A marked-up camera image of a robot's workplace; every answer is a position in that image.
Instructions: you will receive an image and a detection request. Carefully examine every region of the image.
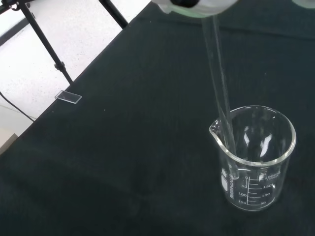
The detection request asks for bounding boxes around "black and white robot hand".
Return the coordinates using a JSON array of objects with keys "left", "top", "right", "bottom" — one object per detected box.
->
[{"left": 150, "top": 0, "right": 315, "bottom": 18}]

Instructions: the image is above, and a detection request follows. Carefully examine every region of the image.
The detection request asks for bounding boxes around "black bench cloth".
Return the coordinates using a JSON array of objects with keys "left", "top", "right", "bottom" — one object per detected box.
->
[{"left": 0, "top": 0, "right": 315, "bottom": 236}]

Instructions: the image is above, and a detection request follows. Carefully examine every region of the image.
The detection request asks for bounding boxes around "clear glass graduated beaker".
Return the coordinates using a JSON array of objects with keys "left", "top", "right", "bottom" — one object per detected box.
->
[{"left": 208, "top": 105, "right": 297, "bottom": 211}]

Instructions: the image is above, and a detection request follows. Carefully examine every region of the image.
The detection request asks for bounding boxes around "pale board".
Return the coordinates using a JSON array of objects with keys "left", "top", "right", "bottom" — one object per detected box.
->
[{"left": 0, "top": 132, "right": 18, "bottom": 155}]

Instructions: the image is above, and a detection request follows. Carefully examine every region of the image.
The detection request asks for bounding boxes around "black camera tripod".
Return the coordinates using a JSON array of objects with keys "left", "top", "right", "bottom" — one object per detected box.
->
[{"left": 0, "top": 0, "right": 129, "bottom": 85}]

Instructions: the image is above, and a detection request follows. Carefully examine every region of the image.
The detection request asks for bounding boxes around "thin black floor cable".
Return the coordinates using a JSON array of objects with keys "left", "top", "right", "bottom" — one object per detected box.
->
[{"left": 0, "top": 91, "right": 34, "bottom": 123}]

